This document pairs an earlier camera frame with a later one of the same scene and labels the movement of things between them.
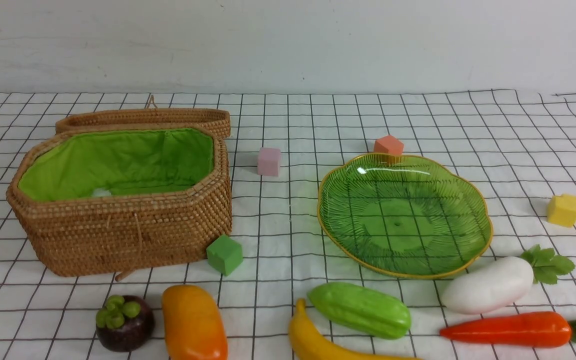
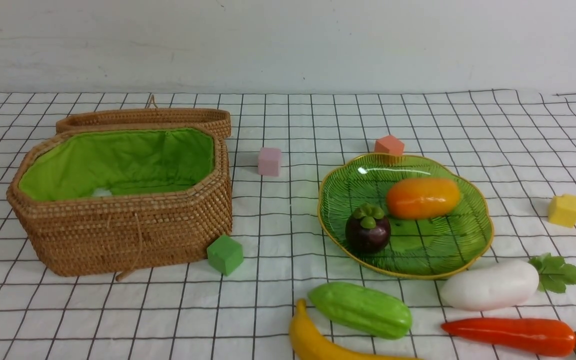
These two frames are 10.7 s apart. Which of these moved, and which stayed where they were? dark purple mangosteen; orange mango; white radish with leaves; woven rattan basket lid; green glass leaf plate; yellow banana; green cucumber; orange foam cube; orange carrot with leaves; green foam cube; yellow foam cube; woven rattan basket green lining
Moved: orange mango; white radish with leaves; orange carrot with leaves; dark purple mangosteen
Stayed: orange foam cube; green foam cube; woven rattan basket green lining; yellow banana; green cucumber; woven rattan basket lid; yellow foam cube; green glass leaf plate
